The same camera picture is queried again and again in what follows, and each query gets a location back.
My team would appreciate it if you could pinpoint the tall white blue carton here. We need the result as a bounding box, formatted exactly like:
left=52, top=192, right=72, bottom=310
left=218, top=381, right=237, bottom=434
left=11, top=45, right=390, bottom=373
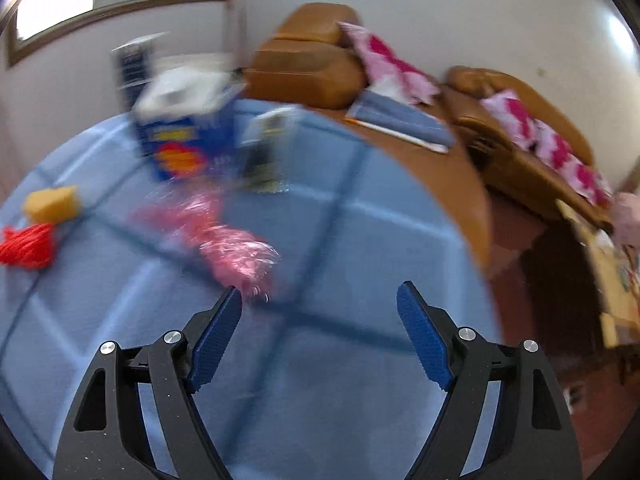
left=111, top=32, right=166, bottom=112

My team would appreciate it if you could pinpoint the pink floral cushion on armchair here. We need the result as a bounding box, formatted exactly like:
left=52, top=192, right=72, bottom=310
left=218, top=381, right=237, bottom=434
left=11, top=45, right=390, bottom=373
left=338, top=22, right=439, bottom=105

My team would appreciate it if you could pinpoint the brown leather sofa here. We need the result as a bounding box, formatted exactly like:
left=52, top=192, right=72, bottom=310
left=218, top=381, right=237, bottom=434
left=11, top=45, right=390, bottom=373
left=442, top=66, right=613, bottom=232

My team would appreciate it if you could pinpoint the pink floral cushion on sofa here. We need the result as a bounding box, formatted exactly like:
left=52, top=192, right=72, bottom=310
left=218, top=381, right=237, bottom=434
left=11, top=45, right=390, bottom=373
left=480, top=89, right=538, bottom=151

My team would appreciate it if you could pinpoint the pink right curtain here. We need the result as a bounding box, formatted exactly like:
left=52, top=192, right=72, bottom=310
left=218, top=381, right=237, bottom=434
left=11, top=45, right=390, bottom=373
left=222, top=0, right=247, bottom=70

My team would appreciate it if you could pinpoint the red yarn bundle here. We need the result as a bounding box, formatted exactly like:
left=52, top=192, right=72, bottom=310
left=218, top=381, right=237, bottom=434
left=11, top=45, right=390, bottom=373
left=0, top=223, right=55, bottom=270

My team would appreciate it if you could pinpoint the blue plaid tablecloth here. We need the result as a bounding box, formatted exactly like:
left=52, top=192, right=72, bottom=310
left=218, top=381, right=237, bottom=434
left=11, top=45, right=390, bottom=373
left=1, top=110, right=500, bottom=479

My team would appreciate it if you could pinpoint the pink shiny plastic wrapper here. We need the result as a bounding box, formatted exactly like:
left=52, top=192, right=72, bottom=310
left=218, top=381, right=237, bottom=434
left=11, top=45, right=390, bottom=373
left=132, top=181, right=280, bottom=301

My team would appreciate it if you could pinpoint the folded blue cloth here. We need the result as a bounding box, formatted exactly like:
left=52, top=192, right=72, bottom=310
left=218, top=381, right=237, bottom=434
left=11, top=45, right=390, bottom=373
left=345, top=90, right=456, bottom=153

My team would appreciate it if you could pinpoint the brown leather armchair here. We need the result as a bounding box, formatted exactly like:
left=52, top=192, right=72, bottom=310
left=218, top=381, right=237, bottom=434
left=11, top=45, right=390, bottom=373
left=243, top=2, right=368, bottom=110

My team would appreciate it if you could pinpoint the blue milk carton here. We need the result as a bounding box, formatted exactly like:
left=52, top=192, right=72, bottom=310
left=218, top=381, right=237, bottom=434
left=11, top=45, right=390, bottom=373
left=131, top=66, right=245, bottom=180

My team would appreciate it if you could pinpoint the yellow sponge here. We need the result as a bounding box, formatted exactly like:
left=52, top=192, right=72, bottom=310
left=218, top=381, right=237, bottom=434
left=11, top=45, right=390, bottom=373
left=22, top=185, right=81, bottom=224

